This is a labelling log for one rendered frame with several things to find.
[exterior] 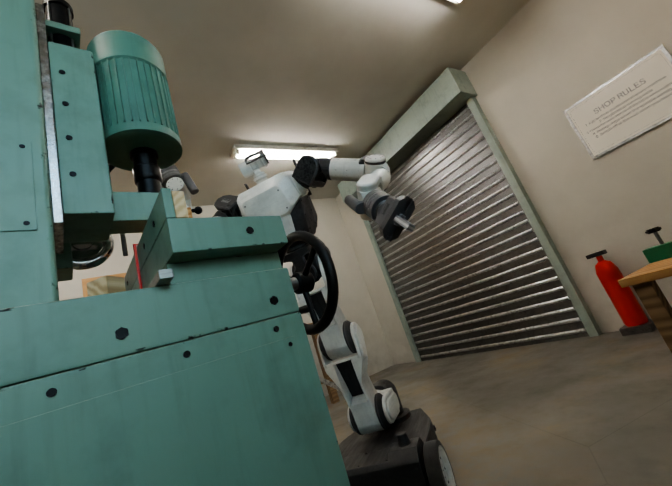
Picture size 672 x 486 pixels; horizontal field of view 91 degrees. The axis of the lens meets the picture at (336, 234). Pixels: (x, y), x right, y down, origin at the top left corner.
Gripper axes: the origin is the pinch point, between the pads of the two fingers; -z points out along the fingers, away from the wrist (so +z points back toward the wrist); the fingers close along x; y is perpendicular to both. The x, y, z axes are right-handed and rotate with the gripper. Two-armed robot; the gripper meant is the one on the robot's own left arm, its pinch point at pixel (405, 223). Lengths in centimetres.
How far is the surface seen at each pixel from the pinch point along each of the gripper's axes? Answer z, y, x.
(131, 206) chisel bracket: 9, 58, 23
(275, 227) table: -8.3, 32.4, 10.7
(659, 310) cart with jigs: -22, -78, -11
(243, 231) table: -11.0, 38.3, 12.8
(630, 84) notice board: 106, -187, -145
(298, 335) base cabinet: -20.5, 23.4, 24.8
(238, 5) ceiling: 183, 58, -60
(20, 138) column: 5, 76, 16
